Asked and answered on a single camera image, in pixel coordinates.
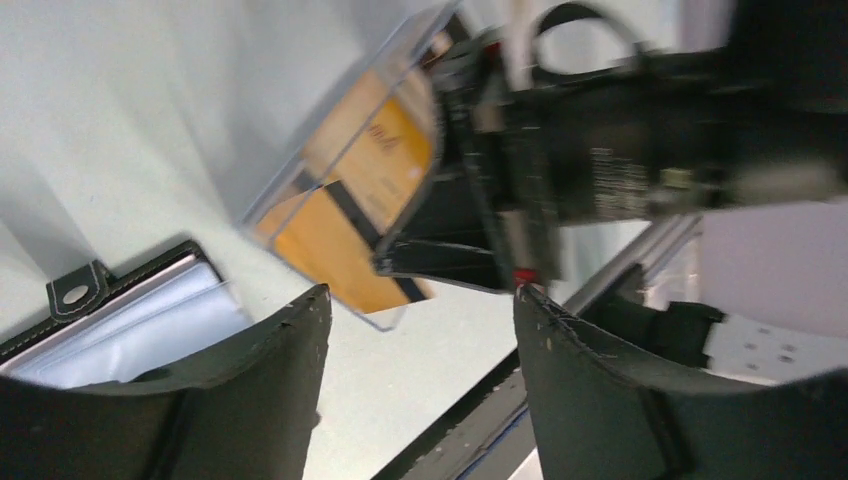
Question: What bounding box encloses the clear plastic card tray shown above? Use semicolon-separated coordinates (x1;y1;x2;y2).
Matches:
241;1;458;332

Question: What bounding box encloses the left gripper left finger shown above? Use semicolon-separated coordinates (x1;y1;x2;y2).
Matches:
1;284;332;479

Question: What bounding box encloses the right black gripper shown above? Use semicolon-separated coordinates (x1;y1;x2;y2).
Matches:
372;41;732;292

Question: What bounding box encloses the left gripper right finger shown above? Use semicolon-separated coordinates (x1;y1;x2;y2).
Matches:
514;287;847;479

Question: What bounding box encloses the black card holder wallet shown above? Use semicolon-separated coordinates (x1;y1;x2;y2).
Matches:
1;240;252;389

